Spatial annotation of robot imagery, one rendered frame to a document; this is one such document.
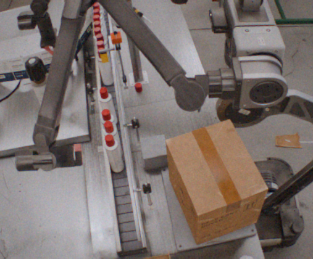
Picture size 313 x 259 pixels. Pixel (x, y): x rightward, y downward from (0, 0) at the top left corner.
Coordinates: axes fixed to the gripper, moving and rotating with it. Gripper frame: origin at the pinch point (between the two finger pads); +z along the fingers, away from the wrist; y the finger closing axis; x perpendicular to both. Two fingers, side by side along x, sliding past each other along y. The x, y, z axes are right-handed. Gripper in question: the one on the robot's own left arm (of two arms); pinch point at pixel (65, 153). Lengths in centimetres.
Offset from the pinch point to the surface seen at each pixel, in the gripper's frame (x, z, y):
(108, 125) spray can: -7.7, 18.1, -12.1
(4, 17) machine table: -82, 110, 68
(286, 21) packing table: -78, 194, -134
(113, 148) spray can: 0.6, 16.6, -13.2
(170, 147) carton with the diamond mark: 0.9, 7.0, -33.7
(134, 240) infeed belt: 34.0, 10.7, -18.4
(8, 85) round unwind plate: -32, 61, 46
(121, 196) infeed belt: 19.6, 22.3, -13.6
